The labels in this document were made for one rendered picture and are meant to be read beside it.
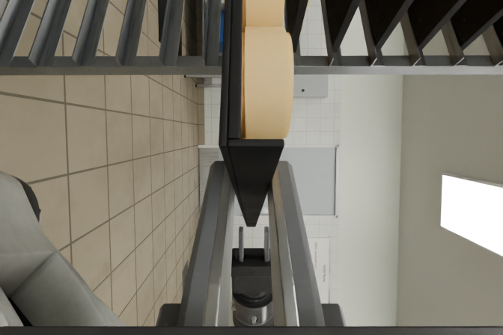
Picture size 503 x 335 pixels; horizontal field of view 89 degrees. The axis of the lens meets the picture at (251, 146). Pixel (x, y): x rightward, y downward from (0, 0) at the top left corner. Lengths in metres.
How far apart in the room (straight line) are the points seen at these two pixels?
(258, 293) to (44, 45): 0.70
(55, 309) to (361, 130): 3.98
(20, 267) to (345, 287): 4.50
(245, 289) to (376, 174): 3.82
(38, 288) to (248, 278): 0.32
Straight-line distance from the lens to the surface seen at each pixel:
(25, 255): 0.34
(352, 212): 4.25
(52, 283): 0.37
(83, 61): 0.69
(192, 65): 0.60
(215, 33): 0.64
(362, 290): 4.79
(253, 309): 0.57
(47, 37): 0.78
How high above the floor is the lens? 0.78
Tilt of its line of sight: level
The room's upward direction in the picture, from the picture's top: 90 degrees clockwise
